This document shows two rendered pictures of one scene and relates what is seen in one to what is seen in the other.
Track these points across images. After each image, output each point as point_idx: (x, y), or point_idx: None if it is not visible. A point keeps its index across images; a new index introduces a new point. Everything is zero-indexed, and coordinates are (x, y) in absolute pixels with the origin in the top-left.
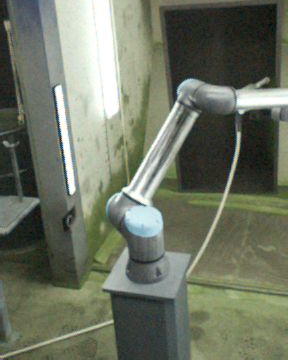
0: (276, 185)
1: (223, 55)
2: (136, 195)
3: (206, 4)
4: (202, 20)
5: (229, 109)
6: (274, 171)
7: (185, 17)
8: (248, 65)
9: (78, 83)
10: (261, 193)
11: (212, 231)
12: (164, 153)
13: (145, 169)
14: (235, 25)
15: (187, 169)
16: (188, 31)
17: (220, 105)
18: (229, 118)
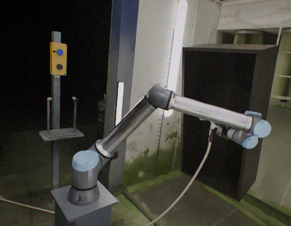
0: (239, 195)
1: (231, 95)
2: (99, 145)
3: (208, 48)
4: (222, 69)
5: (163, 105)
6: (238, 183)
7: (212, 65)
8: (246, 106)
9: (143, 88)
10: (228, 196)
11: (176, 202)
12: (123, 125)
13: (110, 131)
14: (242, 76)
15: (196, 162)
16: (213, 75)
17: (157, 100)
18: (229, 140)
